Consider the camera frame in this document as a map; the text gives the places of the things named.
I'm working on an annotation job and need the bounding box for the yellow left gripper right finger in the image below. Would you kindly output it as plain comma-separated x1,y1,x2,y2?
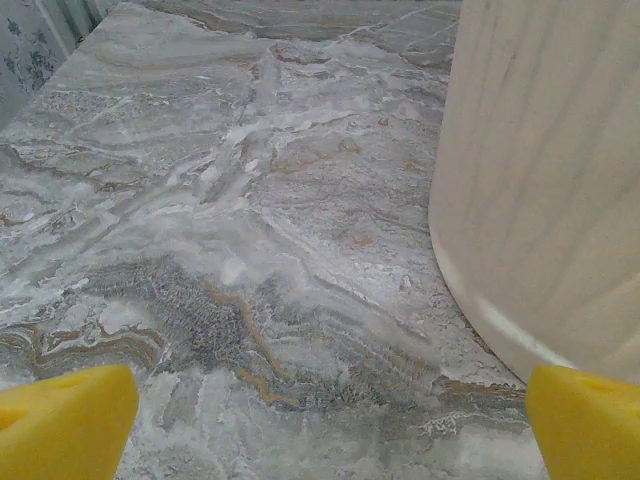
525,364,640,480

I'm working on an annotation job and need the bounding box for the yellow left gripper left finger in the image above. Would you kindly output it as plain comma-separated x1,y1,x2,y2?
0,364,140,480

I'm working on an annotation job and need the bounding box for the cream ribbed plastic bin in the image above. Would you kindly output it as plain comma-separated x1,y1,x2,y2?
428,0,640,389

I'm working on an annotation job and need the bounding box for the aluminium frame post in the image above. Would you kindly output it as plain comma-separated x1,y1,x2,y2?
42,0,109,44

